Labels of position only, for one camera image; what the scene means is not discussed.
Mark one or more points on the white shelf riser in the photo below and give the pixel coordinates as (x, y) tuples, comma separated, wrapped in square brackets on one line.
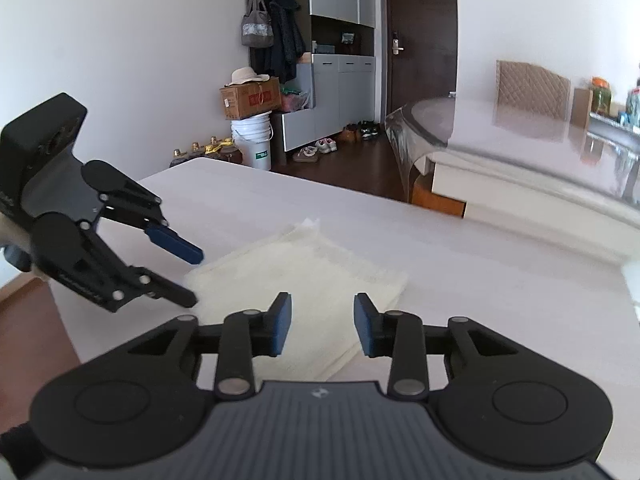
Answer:
[(615, 122)]

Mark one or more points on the grey tote bag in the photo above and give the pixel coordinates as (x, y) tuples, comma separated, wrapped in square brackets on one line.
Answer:
[(257, 30)]

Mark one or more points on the cluster of oil bottles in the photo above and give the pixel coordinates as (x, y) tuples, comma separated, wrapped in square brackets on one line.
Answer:
[(210, 152)]

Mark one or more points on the straw hat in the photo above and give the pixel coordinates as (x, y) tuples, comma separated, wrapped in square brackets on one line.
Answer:
[(245, 76)]

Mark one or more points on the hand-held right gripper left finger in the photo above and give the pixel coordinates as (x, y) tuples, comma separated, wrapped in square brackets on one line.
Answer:
[(282, 325)]

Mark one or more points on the white plastic bucket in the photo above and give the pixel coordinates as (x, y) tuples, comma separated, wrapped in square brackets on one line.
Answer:
[(252, 142)]

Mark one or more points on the orange-lidded pickle jar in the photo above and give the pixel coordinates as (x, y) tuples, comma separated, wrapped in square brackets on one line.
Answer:
[(601, 97)]

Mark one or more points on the person's left hand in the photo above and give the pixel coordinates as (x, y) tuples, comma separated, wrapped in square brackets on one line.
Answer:
[(12, 232)]

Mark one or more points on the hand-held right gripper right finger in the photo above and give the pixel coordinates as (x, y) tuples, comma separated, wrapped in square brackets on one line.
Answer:
[(362, 325)]

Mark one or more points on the cream terry towel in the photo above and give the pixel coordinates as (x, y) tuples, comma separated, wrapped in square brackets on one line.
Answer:
[(310, 270)]

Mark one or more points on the small grey box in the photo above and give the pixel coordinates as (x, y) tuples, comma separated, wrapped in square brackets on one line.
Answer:
[(325, 48)]

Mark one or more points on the small dark box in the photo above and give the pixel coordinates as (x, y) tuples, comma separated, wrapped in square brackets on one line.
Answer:
[(348, 37)]

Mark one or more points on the pink green plastic bag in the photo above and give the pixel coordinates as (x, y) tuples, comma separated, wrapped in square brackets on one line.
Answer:
[(294, 100)]

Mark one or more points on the white snack packet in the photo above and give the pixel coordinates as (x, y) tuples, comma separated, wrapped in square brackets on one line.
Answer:
[(635, 107)]

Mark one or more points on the white glass-topped dining table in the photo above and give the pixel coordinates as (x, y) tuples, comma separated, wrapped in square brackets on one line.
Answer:
[(500, 160)]

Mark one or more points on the row of shoes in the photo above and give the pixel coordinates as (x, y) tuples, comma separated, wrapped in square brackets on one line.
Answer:
[(325, 145)]

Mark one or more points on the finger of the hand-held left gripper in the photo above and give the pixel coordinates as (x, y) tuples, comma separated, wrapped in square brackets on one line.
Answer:
[(170, 292), (175, 245)]

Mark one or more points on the beige quilted chair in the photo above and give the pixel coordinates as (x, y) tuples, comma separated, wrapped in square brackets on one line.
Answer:
[(532, 90)]

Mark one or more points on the dark hanging coat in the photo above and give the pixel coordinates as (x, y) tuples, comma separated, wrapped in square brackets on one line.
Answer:
[(285, 35)]

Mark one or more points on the brown wooden board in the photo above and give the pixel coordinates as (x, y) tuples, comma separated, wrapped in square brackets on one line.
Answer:
[(581, 107)]

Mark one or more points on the dark brown door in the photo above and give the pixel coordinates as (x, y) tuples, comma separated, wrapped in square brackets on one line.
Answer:
[(425, 20)]

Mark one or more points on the red printed cardboard box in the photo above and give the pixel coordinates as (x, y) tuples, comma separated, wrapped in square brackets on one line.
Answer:
[(250, 100)]

